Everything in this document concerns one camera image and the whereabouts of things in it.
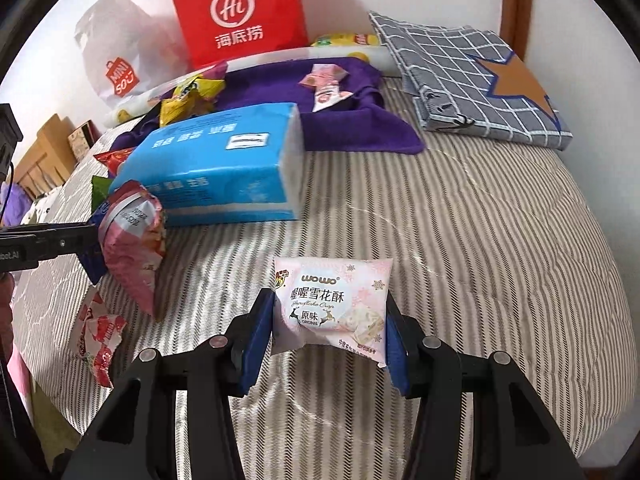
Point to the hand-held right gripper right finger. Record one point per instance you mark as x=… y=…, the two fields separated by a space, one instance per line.
x=397 y=355

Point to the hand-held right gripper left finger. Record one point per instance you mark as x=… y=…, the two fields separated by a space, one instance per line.
x=257 y=345

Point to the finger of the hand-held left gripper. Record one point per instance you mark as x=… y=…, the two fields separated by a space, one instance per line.
x=92 y=260

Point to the large pink snack packet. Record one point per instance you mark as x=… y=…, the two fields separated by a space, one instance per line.
x=132 y=250

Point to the green snack packet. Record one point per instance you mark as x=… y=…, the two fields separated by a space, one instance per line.
x=100 y=190

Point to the white pink snack packet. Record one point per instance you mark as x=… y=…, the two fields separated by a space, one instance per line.
x=330 y=310

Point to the red snack packet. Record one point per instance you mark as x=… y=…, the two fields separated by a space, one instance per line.
x=115 y=157

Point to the purple towel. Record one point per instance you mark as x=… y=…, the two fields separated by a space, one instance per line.
x=350 y=130

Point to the lilac cloth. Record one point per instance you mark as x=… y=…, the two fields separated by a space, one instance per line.
x=12 y=205

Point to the framed picture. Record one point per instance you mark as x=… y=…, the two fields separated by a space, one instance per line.
x=82 y=137

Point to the pink printed cloth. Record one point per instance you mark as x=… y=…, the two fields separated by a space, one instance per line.
x=22 y=385

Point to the blue tissue pack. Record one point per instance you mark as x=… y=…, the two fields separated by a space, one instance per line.
x=210 y=170

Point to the white plastic bag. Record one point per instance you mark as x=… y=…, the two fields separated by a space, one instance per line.
x=115 y=50

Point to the white printed roll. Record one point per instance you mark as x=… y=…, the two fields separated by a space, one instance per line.
x=280 y=55

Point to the red paper bag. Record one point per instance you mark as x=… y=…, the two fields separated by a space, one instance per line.
x=235 y=20

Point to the grey checked folded cloth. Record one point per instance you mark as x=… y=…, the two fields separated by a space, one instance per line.
x=450 y=75

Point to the brown wooden door frame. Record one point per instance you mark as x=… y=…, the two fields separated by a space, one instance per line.
x=517 y=5

